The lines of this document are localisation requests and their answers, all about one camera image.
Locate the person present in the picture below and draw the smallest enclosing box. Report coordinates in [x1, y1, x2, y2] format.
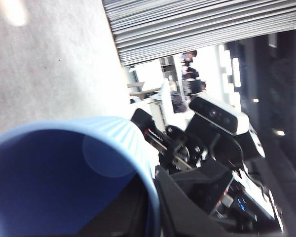
[181, 50, 201, 82]
[187, 79, 207, 97]

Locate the blue ribbed cup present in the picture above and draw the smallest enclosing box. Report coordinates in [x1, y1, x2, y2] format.
[0, 116, 161, 237]

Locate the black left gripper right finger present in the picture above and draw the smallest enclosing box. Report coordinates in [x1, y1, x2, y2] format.
[154, 164, 234, 237]

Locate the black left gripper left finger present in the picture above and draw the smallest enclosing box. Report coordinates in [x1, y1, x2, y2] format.
[76, 177, 149, 237]

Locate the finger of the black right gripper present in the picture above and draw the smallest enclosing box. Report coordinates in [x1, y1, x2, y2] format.
[172, 169, 234, 215]
[130, 108, 169, 152]

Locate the grey slatted roller shutter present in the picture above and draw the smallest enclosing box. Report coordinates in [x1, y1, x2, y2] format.
[102, 0, 296, 67]

